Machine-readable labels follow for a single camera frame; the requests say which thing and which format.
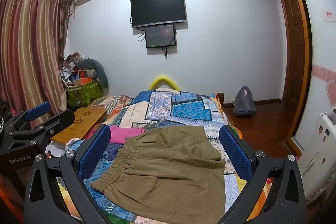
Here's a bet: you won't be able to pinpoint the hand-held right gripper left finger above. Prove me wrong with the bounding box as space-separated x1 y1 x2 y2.
23 124 112 224

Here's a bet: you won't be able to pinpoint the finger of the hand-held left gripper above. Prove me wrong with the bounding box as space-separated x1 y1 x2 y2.
5 102 52 135
34 109 76 155

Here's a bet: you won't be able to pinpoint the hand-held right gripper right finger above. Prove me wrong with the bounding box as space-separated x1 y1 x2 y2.
219 125 306 224

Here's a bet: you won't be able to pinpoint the olive green pants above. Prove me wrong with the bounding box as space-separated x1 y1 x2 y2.
90 126 226 217

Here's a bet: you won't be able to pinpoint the wooden lap table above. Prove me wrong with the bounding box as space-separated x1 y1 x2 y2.
50 107 108 144

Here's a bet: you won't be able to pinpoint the pink garment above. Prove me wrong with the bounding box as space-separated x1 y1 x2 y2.
84 125 146 145

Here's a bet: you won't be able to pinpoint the green storage bin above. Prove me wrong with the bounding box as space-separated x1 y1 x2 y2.
66 80 104 110

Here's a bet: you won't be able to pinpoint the grey backpack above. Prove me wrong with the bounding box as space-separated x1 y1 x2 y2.
232 86 257 117

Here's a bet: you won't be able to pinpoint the pile of clutter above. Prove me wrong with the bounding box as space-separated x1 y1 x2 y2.
60 51 91 89

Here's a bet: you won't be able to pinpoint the striped red curtain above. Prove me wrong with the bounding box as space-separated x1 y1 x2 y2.
0 0 72 119

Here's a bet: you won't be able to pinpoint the grey plush toy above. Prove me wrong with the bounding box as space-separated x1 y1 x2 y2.
75 59 110 88

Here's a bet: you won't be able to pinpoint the blue patchwork blanket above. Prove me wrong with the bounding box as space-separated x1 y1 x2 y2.
56 87 252 224

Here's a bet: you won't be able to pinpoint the white radiator with stickers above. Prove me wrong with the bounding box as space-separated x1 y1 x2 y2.
298 112 336 198

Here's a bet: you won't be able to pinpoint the yellow foam bed bumper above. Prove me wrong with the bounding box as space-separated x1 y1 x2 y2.
148 75 179 90

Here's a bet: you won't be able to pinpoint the wooden door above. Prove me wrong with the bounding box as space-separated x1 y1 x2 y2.
278 0 306 140

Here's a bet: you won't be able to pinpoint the small black wall monitor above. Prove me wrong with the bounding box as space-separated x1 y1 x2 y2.
144 25 176 49

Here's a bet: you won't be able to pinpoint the black wall television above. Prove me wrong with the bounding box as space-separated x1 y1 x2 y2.
130 0 188 29

